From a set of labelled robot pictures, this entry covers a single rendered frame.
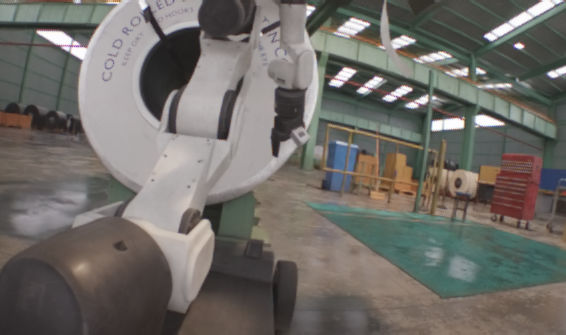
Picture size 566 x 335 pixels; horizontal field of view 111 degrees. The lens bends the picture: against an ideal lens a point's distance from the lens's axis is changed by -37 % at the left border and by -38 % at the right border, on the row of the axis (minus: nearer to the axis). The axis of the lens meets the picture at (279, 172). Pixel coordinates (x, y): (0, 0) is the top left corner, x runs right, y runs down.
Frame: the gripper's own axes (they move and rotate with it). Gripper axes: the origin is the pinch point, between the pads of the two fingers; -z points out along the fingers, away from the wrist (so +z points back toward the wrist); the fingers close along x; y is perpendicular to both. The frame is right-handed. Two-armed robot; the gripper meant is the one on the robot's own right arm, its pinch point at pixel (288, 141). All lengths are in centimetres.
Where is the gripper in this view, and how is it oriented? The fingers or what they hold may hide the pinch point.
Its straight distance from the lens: 92.0
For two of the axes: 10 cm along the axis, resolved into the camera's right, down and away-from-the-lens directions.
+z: 0.2, -7.8, -6.3
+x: 7.0, -4.4, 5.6
